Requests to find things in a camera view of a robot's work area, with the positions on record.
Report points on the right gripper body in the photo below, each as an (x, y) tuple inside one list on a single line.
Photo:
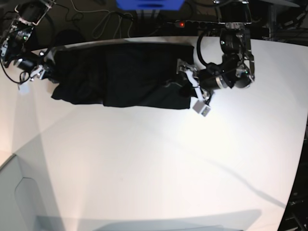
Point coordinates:
[(32, 69)]

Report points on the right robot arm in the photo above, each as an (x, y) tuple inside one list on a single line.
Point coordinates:
[(13, 42)]

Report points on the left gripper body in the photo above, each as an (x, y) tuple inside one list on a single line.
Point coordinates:
[(204, 83)]

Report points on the black T-shirt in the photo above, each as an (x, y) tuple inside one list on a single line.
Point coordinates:
[(122, 75)]

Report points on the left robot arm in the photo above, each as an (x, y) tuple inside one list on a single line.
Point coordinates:
[(237, 68)]

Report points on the black power strip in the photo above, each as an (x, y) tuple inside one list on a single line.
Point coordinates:
[(192, 24)]

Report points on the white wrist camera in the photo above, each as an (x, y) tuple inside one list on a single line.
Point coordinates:
[(201, 108), (23, 89)]

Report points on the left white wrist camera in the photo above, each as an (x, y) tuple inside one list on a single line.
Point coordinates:
[(201, 108)]

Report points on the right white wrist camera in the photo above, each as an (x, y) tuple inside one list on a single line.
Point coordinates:
[(23, 89)]

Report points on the blue plastic box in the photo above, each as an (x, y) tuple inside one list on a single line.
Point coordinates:
[(169, 5)]

